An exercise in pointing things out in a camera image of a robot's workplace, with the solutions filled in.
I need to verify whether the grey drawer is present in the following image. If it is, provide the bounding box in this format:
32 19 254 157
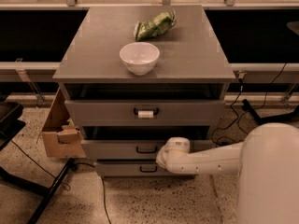
81 126 213 160
65 100 224 127
94 160 193 178

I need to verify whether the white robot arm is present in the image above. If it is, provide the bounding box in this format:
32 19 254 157
156 123 299 224

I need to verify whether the grey drawer cabinet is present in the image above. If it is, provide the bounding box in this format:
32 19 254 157
51 5 236 147

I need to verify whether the grey top drawer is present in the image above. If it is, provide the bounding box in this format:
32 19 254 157
65 100 224 127

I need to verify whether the grey bottom drawer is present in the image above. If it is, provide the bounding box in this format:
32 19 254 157
94 160 193 178

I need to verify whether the white ceramic bowl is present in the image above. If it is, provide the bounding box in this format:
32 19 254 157
120 42 160 76

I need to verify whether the green snack bag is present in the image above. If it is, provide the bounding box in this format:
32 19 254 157
134 11 177 42

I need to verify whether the brown cardboard box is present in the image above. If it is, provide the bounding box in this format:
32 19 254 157
41 90 86 158

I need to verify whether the black stand base right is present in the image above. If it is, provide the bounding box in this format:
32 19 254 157
242 99 299 125

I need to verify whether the black stand base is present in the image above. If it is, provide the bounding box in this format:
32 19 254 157
0 158 75 224
242 99 299 125

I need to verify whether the black stand base left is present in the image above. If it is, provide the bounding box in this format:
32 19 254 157
0 158 75 224

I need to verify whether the black tray on left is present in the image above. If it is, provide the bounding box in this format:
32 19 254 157
0 102 26 151

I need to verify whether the black thin floor cable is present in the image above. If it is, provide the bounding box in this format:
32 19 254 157
0 129 113 224

